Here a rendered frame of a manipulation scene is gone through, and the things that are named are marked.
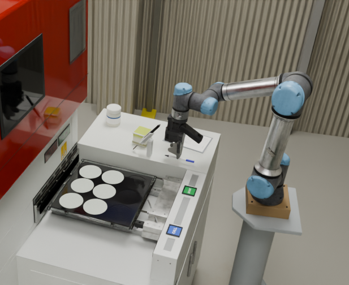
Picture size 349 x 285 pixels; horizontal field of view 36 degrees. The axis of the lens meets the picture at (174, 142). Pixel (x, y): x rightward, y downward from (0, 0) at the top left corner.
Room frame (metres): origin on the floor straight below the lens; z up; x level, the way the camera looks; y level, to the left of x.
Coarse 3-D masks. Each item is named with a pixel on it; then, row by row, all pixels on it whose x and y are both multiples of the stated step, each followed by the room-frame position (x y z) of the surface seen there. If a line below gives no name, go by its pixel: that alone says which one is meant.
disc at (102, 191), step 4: (100, 184) 1.85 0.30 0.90; (104, 184) 1.86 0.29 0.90; (108, 184) 1.86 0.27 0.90; (96, 188) 1.82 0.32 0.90; (100, 188) 1.83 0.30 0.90; (104, 188) 1.83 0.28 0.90; (108, 188) 1.83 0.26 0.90; (112, 188) 1.84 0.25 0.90; (96, 192) 1.80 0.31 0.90; (100, 192) 1.80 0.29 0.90; (104, 192) 1.80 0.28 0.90; (108, 192) 1.81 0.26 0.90; (112, 192) 1.81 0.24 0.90; (96, 196) 1.77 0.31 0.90; (100, 196) 1.77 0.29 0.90; (104, 196) 1.78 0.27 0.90; (108, 196) 1.78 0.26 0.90; (112, 196) 1.78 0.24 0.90
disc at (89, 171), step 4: (84, 168) 1.96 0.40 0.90; (88, 168) 1.96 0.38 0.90; (92, 168) 1.97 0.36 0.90; (96, 168) 1.97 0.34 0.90; (80, 172) 1.92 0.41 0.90; (84, 172) 1.93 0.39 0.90; (88, 172) 1.93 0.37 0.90; (92, 172) 1.93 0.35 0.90; (96, 172) 1.94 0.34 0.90; (100, 172) 1.94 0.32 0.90; (84, 176) 1.90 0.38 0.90; (88, 176) 1.90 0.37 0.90; (92, 176) 1.90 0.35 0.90; (96, 176) 1.91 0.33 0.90
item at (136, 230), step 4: (52, 212) 1.72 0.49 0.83; (56, 212) 1.72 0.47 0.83; (64, 216) 1.71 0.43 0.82; (68, 216) 1.70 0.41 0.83; (72, 216) 1.70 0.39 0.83; (80, 220) 1.69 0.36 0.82; (84, 220) 1.69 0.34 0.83; (88, 220) 1.69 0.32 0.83; (100, 224) 1.68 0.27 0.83; (104, 224) 1.67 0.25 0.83; (116, 228) 1.66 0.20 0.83; (120, 228) 1.66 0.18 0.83; (136, 228) 1.65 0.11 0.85; (140, 228) 1.66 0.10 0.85; (128, 232) 1.65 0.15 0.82; (132, 232) 1.65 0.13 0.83; (136, 232) 1.65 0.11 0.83; (140, 232) 1.65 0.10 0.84
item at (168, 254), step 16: (192, 176) 1.92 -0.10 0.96; (176, 208) 1.68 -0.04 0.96; (192, 208) 1.70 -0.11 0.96; (176, 224) 1.59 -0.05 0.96; (192, 224) 1.70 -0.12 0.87; (160, 240) 1.49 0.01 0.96; (176, 240) 1.50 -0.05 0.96; (160, 256) 1.41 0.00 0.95; (176, 256) 1.42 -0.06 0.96; (160, 272) 1.41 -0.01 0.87; (176, 272) 1.44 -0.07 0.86
